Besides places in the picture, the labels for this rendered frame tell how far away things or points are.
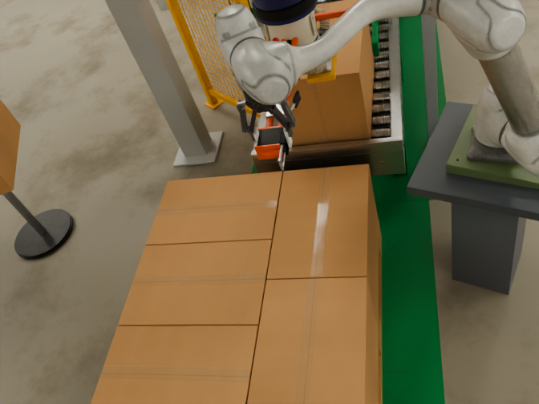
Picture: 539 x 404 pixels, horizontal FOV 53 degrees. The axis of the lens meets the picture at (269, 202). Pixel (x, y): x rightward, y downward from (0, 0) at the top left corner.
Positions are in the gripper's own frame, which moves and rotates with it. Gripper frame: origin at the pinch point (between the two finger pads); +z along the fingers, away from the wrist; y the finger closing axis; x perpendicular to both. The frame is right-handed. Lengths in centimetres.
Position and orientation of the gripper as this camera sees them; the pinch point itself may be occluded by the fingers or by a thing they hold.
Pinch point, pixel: (273, 139)
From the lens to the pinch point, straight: 155.4
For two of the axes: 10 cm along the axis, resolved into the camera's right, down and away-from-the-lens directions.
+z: 2.5, 6.5, 7.2
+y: -9.6, 0.7, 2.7
